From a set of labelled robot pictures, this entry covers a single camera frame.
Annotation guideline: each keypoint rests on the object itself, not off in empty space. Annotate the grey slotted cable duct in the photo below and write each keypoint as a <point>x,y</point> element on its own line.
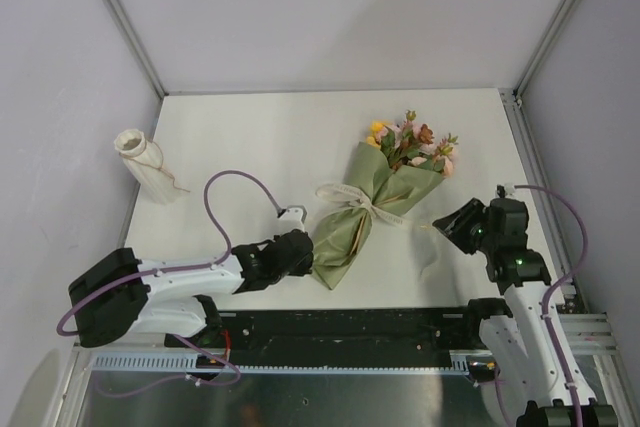
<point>451,363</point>

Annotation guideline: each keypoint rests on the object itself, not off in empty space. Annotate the white ribbed ceramic vase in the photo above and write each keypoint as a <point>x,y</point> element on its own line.
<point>144,158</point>

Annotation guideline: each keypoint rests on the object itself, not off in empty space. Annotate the right aluminium table rail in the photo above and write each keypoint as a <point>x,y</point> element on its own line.
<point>550,206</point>

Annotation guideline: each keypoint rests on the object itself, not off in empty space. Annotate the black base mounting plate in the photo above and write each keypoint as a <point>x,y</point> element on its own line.
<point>365,335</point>

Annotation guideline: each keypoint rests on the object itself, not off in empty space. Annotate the cream printed ribbon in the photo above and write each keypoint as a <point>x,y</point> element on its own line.
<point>354,198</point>

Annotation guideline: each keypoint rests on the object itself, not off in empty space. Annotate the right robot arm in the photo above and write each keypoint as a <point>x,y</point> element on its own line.
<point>521,327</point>

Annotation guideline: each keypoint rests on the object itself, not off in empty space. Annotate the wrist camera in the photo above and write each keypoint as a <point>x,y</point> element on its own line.
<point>291,218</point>
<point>506,190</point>

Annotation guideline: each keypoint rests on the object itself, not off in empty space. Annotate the aluminium frame post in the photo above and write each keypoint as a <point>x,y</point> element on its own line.
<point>133,42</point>
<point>550,36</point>

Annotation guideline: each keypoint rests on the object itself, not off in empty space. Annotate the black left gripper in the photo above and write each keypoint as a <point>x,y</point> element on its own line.
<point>302,268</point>

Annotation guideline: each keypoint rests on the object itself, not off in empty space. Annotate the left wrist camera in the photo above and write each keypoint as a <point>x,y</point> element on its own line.
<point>291,218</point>

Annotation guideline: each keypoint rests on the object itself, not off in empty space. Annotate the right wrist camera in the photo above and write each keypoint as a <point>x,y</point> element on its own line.
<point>506,190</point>

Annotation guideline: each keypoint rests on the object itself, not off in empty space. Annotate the left aluminium frame post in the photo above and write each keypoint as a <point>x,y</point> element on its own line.
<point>133,42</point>

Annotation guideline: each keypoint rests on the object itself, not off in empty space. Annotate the right aluminium frame post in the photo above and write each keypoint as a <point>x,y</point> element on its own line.
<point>550,36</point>

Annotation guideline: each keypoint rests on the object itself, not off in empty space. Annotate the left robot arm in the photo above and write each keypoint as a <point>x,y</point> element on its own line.
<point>122,294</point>

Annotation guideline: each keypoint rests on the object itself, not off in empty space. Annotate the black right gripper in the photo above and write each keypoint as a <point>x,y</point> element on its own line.
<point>454,225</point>

